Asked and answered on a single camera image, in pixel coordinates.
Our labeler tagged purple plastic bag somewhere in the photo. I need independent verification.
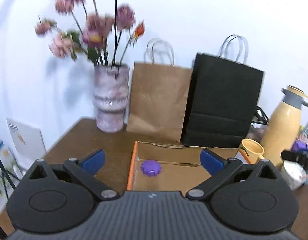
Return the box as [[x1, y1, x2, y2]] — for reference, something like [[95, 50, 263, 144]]
[[291, 129, 308, 152]]

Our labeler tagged white textured bowl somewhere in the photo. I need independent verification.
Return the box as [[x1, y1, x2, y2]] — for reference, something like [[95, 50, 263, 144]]
[[281, 160, 306, 191]]

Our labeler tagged yellow thermos jug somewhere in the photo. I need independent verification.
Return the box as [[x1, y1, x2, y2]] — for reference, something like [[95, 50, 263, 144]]
[[260, 86, 308, 168]]

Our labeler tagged yellow ceramic mug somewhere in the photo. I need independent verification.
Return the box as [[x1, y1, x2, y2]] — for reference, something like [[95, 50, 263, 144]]
[[238, 138, 264, 164]]

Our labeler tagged red cardboard box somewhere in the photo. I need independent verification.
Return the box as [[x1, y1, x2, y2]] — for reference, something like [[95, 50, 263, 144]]
[[126, 140, 245, 197]]

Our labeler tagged purple round lid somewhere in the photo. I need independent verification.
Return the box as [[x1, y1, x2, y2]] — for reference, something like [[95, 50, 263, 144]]
[[140, 160, 162, 177]]

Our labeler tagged black paper bag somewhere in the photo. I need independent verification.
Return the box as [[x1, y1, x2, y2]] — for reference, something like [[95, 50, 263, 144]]
[[180, 34, 265, 149]]

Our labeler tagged pink mottled ceramic vase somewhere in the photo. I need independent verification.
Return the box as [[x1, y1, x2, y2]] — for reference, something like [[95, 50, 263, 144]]
[[93, 65, 129, 133]]

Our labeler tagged brown paper bag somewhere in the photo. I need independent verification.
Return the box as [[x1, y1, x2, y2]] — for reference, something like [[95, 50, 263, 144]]
[[126, 38, 192, 142]]

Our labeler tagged pink flower bouquet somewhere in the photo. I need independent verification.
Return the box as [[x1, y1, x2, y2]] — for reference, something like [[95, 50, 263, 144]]
[[35, 0, 145, 68]]

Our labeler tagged white wall calendar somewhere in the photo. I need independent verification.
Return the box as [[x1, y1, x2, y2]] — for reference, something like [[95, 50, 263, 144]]
[[6, 118, 46, 168]]

